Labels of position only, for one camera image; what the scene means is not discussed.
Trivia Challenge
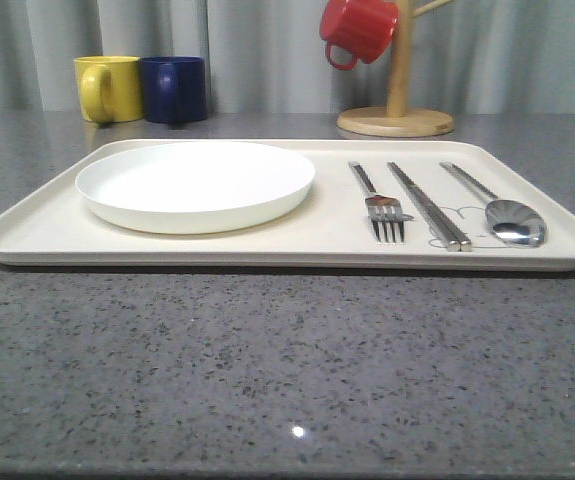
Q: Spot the silver fork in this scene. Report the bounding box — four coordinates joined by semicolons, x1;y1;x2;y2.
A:
348;161;414;244

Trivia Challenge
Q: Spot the white round plate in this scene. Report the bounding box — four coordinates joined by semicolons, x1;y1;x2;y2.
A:
75;141;316;234

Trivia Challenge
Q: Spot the grey curtain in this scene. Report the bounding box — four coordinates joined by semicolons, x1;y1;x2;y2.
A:
0;1;575;114

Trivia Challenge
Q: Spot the red mug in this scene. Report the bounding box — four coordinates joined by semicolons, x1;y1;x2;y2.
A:
319;0;399;71

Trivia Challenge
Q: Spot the dark blue mug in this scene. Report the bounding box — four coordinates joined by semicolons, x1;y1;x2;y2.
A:
138;56;208;124

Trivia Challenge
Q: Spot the silver spoon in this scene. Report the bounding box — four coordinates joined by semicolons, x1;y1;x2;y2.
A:
440;162;548;248

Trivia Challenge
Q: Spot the cream rabbit tray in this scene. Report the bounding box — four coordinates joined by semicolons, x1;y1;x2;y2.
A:
0;139;575;271

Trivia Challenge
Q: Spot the yellow mug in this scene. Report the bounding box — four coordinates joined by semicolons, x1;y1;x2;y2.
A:
74;56;143;124

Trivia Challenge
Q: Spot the wooden mug tree stand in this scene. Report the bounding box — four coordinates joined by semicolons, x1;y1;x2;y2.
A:
336;1;455;138

